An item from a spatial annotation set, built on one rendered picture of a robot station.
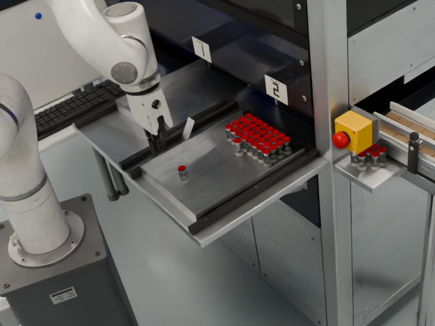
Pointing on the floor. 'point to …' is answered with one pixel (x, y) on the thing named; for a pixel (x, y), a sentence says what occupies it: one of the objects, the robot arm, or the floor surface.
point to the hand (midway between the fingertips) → (156, 143)
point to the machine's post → (339, 233)
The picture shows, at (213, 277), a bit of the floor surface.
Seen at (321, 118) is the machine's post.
